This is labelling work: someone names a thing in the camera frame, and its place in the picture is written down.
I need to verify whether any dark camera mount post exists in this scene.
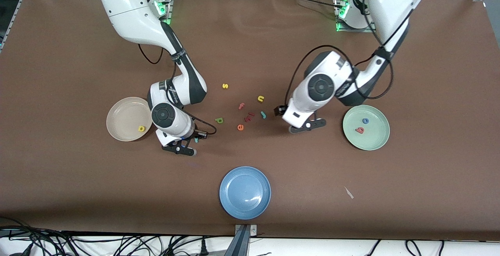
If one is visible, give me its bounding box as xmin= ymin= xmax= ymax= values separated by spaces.
xmin=225 ymin=225 xmax=251 ymax=256

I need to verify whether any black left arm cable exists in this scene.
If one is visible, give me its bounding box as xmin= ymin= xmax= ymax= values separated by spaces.
xmin=286 ymin=0 xmax=394 ymax=108

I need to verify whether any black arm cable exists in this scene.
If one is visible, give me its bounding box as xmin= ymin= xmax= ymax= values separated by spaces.
xmin=138 ymin=44 xmax=217 ymax=135
xmin=286 ymin=0 xmax=394 ymax=108

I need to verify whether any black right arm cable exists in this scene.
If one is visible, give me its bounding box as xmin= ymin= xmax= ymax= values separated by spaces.
xmin=138 ymin=44 xmax=217 ymax=135

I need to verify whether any beige plate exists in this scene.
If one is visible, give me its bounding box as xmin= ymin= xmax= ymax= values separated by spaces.
xmin=106 ymin=97 xmax=154 ymax=142

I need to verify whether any brown table cover sheet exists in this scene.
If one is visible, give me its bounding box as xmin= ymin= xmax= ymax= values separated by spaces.
xmin=0 ymin=0 xmax=500 ymax=242

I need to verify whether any small metal bracket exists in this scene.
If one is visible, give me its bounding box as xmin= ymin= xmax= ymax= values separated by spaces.
xmin=234 ymin=224 xmax=258 ymax=236

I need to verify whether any blue plate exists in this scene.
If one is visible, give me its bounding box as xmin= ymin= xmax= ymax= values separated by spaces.
xmin=219 ymin=166 xmax=271 ymax=220

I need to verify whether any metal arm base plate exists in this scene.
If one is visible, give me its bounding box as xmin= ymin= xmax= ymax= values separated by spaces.
xmin=335 ymin=0 xmax=377 ymax=33
xmin=154 ymin=0 xmax=174 ymax=27

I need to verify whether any pale green plate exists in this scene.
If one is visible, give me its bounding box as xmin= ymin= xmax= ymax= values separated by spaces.
xmin=343 ymin=105 xmax=390 ymax=151

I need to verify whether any black tangled floor cable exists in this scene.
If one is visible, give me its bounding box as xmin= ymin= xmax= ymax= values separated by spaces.
xmin=0 ymin=216 xmax=55 ymax=256
xmin=55 ymin=231 xmax=235 ymax=256

